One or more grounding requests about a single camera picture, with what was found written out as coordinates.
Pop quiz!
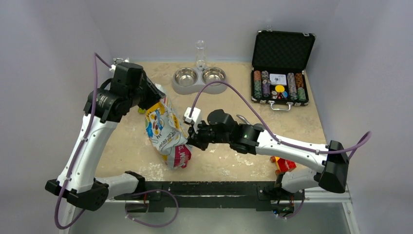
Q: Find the red yellow toy block car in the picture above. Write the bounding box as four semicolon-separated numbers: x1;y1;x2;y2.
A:
270;156;297;176

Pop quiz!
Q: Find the pet food bag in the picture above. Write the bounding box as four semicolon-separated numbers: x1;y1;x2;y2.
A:
145;95;192;169

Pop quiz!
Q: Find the clear water bottle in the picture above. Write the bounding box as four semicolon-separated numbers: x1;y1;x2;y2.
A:
195;40;207;71

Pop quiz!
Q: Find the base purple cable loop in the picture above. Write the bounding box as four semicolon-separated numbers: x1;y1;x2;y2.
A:
124;189;179;228

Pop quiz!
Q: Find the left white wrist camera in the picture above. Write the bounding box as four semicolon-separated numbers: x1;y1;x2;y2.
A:
109;58;130;74

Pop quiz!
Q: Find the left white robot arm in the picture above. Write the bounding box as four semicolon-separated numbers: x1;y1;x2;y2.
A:
45;62;165;211

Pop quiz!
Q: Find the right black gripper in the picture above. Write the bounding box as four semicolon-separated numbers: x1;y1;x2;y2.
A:
186;118;231;152

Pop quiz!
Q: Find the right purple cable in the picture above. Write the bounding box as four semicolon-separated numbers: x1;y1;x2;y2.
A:
188;80;372;155

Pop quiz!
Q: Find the black poker chip case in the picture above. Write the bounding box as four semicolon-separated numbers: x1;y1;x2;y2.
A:
250;30;316;108

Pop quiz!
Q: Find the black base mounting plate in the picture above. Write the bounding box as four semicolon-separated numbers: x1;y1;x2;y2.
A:
114;181;303;214

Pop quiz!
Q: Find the grey double pet bowl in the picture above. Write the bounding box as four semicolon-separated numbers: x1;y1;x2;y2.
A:
172;67;227;95

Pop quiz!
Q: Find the metal food scoop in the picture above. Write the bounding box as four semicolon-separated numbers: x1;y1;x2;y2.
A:
236;114;251;125

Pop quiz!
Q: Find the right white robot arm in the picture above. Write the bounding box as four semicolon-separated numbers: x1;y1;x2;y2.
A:
183;108;349;198

